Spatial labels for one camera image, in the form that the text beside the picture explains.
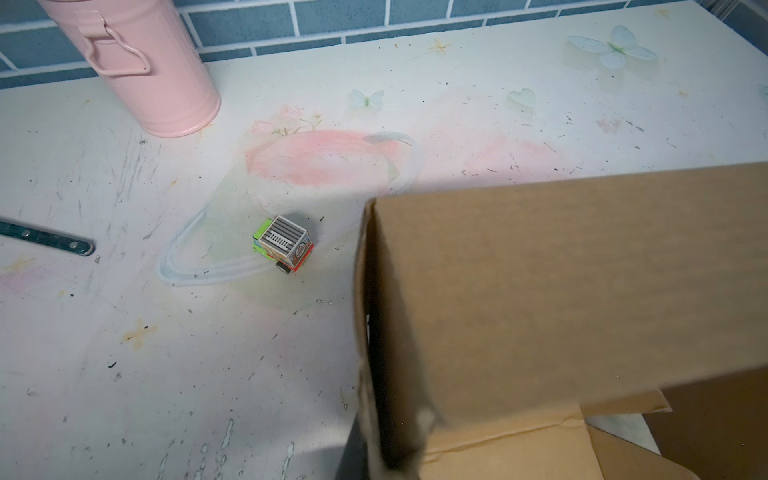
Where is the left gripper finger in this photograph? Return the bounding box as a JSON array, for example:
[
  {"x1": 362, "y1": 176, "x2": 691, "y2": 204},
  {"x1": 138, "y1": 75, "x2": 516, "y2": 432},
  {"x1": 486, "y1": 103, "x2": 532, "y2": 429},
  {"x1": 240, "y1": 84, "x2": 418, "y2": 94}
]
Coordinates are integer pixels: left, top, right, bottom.
[{"x1": 334, "y1": 417, "x2": 369, "y2": 480}]

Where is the brown cardboard box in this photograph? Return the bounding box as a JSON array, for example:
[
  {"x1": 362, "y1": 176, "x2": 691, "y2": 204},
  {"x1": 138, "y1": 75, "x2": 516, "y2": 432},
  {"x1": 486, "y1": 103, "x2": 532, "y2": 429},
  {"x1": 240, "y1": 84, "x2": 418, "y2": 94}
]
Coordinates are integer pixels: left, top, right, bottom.
[{"x1": 354, "y1": 163, "x2": 767, "y2": 479}]

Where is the small green white toy block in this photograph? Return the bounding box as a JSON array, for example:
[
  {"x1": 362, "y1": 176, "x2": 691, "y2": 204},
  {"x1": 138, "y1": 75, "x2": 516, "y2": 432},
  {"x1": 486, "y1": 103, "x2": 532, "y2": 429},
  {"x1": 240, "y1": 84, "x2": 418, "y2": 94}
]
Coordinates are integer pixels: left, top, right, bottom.
[{"x1": 252, "y1": 215, "x2": 315, "y2": 274}]

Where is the pink pen holder bucket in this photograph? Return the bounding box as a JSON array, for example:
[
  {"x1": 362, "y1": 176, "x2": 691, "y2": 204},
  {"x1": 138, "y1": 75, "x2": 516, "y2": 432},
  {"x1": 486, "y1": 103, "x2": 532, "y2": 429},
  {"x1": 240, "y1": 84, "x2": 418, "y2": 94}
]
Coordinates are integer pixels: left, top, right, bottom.
[{"x1": 40, "y1": 0, "x2": 221, "y2": 138}]

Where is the metal fork teal handle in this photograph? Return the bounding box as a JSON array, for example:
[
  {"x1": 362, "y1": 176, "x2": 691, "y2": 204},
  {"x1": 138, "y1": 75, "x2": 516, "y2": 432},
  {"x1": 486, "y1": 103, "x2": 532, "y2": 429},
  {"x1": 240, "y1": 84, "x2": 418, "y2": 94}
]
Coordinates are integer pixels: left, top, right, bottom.
[{"x1": 1, "y1": 220, "x2": 95, "y2": 257}]

